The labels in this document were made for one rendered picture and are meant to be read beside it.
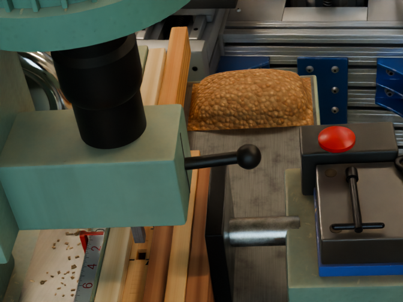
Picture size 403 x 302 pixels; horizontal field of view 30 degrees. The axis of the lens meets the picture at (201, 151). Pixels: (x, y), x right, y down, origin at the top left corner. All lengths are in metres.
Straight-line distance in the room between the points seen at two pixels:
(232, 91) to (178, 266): 0.27
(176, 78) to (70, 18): 0.44
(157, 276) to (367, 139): 0.21
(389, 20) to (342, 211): 0.78
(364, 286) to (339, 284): 0.02
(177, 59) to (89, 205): 0.34
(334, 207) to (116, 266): 0.19
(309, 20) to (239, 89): 0.53
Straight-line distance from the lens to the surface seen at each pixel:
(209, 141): 0.82
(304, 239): 0.63
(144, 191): 0.57
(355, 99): 1.38
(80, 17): 0.42
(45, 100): 0.72
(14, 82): 0.62
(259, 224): 0.64
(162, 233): 0.66
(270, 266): 0.69
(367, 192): 0.61
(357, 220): 0.57
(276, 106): 0.82
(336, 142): 0.61
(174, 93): 0.83
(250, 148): 0.57
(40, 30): 0.43
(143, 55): 0.87
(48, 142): 0.59
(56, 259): 0.87
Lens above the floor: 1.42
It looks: 40 degrees down
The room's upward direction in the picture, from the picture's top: 8 degrees counter-clockwise
